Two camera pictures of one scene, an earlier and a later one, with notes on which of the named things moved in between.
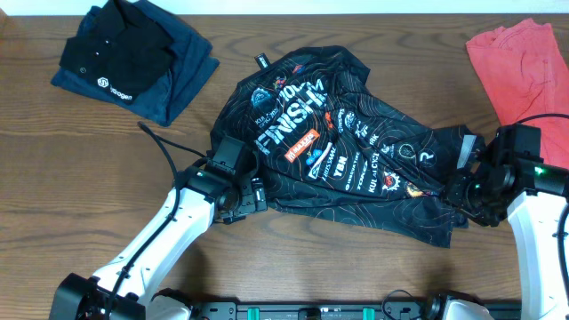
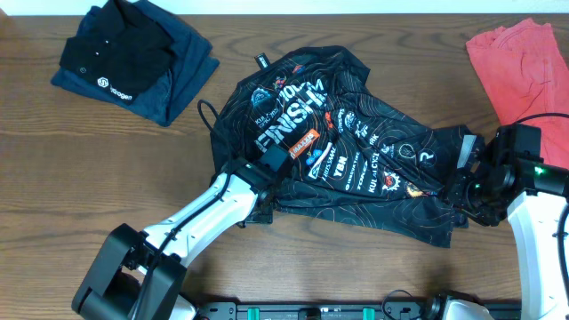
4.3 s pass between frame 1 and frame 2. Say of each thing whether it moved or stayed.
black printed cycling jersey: stayed
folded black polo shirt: stayed
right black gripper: stayed
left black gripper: moved
